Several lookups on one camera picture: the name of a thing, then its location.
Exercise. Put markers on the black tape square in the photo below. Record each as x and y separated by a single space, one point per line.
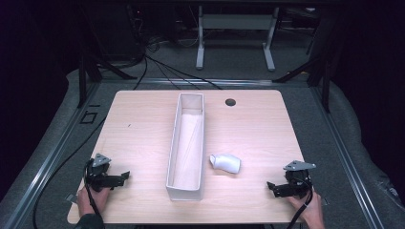
88 117

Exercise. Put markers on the black metal stand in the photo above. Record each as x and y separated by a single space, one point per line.
83 76
324 79

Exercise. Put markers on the person's right hand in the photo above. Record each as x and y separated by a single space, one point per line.
310 211

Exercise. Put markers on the person's left hand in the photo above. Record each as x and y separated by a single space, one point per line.
90 199

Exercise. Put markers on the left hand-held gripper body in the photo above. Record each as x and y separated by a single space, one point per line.
98 178

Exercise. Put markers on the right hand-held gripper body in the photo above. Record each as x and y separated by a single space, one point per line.
297 183

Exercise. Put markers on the white metal desk frame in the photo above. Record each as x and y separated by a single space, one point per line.
235 22

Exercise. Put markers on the small white bottle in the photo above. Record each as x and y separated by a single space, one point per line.
226 163

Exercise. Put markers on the silver metal rail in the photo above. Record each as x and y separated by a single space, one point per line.
44 167
347 159

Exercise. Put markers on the long white box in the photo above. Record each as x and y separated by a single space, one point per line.
187 149

